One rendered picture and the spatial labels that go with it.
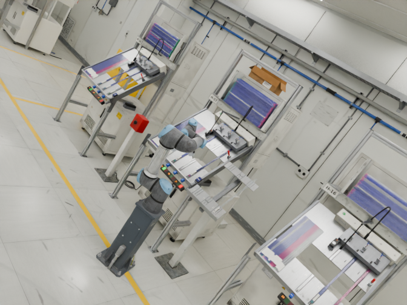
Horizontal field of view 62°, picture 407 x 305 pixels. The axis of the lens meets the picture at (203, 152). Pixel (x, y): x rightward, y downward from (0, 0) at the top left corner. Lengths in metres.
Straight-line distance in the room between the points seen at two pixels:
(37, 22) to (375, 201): 5.83
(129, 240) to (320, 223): 1.45
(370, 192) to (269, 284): 1.05
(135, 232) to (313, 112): 2.88
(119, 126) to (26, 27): 3.24
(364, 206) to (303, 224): 0.46
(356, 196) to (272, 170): 2.03
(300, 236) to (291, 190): 1.89
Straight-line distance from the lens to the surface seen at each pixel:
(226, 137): 3.17
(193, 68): 4.27
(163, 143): 2.26
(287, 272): 2.58
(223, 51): 5.53
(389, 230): 2.78
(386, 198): 2.78
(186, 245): 3.02
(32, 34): 6.83
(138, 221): 2.55
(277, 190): 4.62
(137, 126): 3.59
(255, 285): 3.00
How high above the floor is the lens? 1.71
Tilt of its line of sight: 14 degrees down
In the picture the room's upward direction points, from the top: 34 degrees clockwise
